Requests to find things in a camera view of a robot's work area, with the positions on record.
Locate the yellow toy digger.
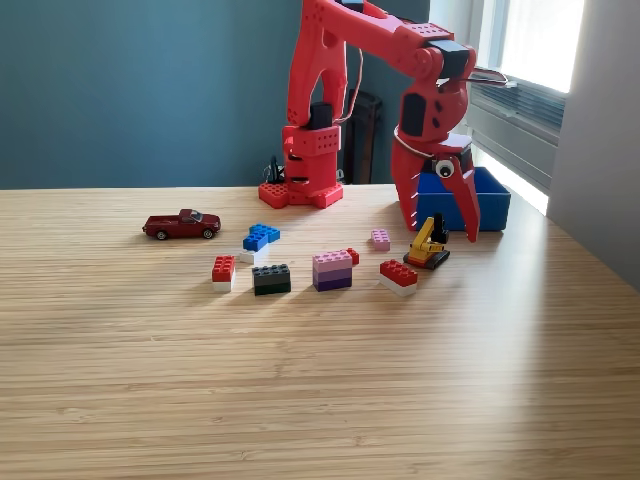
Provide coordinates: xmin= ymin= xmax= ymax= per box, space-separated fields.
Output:
xmin=403 ymin=213 xmax=451 ymax=272

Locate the pink and purple brick stack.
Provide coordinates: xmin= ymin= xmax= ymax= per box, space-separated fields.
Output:
xmin=312 ymin=249 xmax=354 ymax=293

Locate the black brick stack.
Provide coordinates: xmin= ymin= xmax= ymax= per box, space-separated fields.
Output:
xmin=251 ymin=263 xmax=293 ymax=297

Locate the blue plastic bin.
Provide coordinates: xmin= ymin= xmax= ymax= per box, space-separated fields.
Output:
xmin=414 ymin=166 xmax=513 ymax=233

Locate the dark wooden chair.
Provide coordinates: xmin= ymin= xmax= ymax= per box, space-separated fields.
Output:
xmin=342 ymin=89 xmax=385 ymax=185

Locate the red and white brick stack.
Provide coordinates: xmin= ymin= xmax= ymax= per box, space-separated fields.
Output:
xmin=211 ymin=255 xmax=237 ymax=293
xmin=378 ymin=258 xmax=420 ymax=298

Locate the grey louvred window vent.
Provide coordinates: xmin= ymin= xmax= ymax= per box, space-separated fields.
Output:
xmin=468 ymin=74 xmax=568 ymax=135

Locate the white framed window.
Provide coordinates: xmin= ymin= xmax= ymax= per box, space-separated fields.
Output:
xmin=473 ymin=0 xmax=586 ymax=95

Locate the blue and white brick stack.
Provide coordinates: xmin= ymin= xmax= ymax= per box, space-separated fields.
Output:
xmin=238 ymin=223 xmax=282 ymax=265

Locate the dark red toy car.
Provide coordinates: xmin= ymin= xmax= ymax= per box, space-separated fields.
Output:
xmin=141 ymin=208 xmax=222 ymax=242

